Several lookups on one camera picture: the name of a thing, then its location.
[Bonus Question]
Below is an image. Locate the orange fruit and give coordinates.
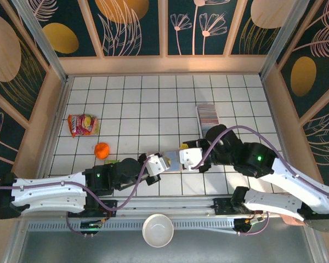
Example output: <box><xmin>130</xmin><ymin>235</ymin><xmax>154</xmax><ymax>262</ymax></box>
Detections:
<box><xmin>94</xmin><ymin>142</ymin><xmax>110</xmax><ymax>160</ymax></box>

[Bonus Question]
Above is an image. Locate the small circuit board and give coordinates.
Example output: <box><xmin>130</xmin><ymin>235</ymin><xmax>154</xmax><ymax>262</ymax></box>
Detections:
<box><xmin>234</xmin><ymin>216</ymin><xmax>265</xmax><ymax>233</ymax></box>
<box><xmin>80</xmin><ymin>219</ymin><xmax>104</xmax><ymax>230</ymax></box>

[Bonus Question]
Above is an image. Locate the orange yellow snack packet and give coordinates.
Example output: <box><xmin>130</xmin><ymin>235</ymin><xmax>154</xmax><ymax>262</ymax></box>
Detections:
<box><xmin>67</xmin><ymin>113</ymin><xmax>100</xmax><ymax>139</ymax></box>

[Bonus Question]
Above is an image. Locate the white bowl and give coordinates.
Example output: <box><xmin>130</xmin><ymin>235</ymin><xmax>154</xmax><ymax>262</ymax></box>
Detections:
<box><xmin>141</xmin><ymin>213</ymin><xmax>174</xmax><ymax>249</ymax></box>

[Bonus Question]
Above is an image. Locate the pink plastic cup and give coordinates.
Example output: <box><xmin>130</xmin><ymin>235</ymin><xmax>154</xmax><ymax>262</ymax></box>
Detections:
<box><xmin>281</xmin><ymin>213</ymin><xmax>305</xmax><ymax>227</ymax></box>

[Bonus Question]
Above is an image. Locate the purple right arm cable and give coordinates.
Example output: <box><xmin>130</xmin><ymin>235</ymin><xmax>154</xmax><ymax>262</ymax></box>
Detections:
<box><xmin>190</xmin><ymin>125</ymin><xmax>329</xmax><ymax>199</ymax></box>

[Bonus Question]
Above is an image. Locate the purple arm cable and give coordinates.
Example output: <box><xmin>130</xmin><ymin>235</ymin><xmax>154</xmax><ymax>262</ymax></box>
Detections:
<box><xmin>190</xmin><ymin>125</ymin><xmax>329</xmax><ymax>199</ymax></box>
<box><xmin>0</xmin><ymin>158</ymin><xmax>154</xmax><ymax>212</ymax></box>

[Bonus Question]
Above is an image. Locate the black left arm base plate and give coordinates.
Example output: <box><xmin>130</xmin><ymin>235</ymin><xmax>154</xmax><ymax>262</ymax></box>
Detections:
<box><xmin>84</xmin><ymin>199</ymin><xmax>118</xmax><ymax>219</ymax></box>

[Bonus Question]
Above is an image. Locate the aluminium mounting rail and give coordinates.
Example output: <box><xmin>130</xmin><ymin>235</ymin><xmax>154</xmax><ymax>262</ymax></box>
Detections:
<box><xmin>16</xmin><ymin>196</ymin><xmax>313</xmax><ymax>219</ymax></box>

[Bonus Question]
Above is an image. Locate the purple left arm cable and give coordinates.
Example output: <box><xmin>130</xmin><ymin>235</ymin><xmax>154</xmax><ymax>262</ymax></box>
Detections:
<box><xmin>0</xmin><ymin>158</ymin><xmax>154</xmax><ymax>212</ymax></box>

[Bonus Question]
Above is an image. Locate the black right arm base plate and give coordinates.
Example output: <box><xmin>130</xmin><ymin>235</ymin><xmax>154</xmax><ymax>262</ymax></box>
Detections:
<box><xmin>213</xmin><ymin>197</ymin><xmax>264</xmax><ymax>218</ymax></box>

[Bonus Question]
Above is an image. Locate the white slotted cable duct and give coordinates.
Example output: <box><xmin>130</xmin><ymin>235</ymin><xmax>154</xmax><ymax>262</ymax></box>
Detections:
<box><xmin>27</xmin><ymin>220</ymin><xmax>236</xmax><ymax>235</ymax></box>

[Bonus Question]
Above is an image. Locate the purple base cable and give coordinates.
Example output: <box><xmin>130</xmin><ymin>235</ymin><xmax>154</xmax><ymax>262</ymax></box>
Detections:
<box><xmin>65</xmin><ymin>212</ymin><xmax>86</xmax><ymax>237</ymax></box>
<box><xmin>237</xmin><ymin>210</ymin><xmax>271</xmax><ymax>237</ymax></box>

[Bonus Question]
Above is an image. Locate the aluminium frame post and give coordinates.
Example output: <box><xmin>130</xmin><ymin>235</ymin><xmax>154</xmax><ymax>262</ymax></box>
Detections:
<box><xmin>259</xmin><ymin>0</ymin><xmax>317</xmax><ymax>78</ymax></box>
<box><xmin>12</xmin><ymin>0</ymin><xmax>70</xmax><ymax>83</ymax></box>

